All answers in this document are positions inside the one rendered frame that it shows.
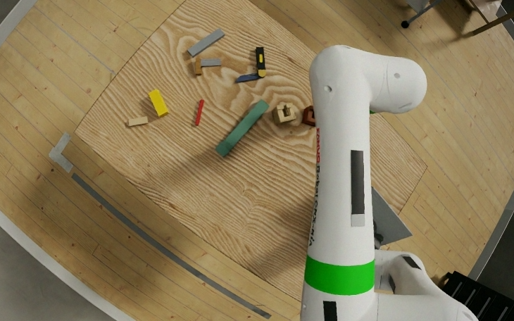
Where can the green flat bar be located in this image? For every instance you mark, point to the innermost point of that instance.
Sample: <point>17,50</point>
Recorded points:
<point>225,146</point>

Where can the black and yellow sliding bevel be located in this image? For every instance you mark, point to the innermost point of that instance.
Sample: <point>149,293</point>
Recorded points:
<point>260,65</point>

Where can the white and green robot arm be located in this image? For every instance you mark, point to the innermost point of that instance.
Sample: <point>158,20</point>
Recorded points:
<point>344,257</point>

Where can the yellow rectangular block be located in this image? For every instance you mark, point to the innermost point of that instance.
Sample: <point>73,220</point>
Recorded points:
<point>158,103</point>

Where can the try square with wooden stock and grey blade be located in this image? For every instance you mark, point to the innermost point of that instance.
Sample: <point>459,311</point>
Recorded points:
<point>206,62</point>

